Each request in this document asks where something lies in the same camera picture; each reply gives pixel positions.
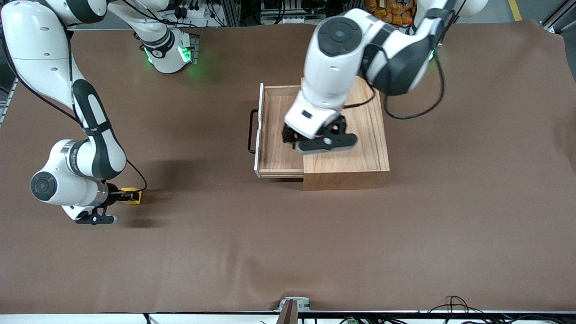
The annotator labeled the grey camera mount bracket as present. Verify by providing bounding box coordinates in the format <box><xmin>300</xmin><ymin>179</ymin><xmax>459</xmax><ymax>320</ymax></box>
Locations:
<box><xmin>276</xmin><ymin>297</ymin><xmax>312</xmax><ymax>324</ymax></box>

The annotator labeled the black metal drawer handle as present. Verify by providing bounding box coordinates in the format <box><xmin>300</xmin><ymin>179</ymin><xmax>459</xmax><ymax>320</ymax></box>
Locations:
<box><xmin>247</xmin><ymin>108</ymin><xmax>260</xmax><ymax>154</ymax></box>

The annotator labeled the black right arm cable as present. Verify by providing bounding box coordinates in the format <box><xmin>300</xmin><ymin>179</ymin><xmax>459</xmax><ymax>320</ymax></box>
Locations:
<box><xmin>0</xmin><ymin>25</ymin><xmax>149</xmax><ymax>193</ymax></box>

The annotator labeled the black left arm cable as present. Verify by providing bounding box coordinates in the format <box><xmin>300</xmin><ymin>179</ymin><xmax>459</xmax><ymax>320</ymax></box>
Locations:
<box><xmin>344</xmin><ymin>38</ymin><xmax>447</xmax><ymax>121</ymax></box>

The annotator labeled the pile of orange objects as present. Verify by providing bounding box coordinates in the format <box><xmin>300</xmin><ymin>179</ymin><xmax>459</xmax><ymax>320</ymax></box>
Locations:
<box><xmin>364</xmin><ymin>0</ymin><xmax>417</xmax><ymax>27</ymax></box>

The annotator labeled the black cable bundle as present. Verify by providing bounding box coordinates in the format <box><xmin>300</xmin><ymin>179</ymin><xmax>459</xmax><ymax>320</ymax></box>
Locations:
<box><xmin>427</xmin><ymin>295</ymin><xmax>576</xmax><ymax>324</ymax></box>

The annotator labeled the brown table cover sheet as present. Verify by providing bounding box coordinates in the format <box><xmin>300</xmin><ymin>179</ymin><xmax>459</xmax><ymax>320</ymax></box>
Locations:
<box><xmin>0</xmin><ymin>20</ymin><xmax>576</xmax><ymax>314</ymax></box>

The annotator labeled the wooden drawer with white front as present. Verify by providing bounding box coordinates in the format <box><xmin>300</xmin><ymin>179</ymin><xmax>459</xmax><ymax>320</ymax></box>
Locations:
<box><xmin>254</xmin><ymin>82</ymin><xmax>305</xmax><ymax>179</ymax></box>

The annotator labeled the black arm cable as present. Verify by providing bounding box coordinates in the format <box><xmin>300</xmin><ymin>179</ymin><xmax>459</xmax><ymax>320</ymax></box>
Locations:
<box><xmin>0</xmin><ymin>25</ymin><xmax>149</xmax><ymax>193</ymax></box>
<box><xmin>344</xmin><ymin>38</ymin><xmax>447</xmax><ymax>121</ymax></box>

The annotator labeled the yellow block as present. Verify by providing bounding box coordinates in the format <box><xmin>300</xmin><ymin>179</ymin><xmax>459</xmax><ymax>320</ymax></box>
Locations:
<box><xmin>120</xmin><ymin>187</ymin><xmax>143</xmax><ymax>206</ymax></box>

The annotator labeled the wooden drawer cabinet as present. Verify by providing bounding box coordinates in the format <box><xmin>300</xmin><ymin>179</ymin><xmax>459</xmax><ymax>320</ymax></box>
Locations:
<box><xmin>301</xmin><ymin>75</ymin><xmax>391</xmax><ymax>191</ymax></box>

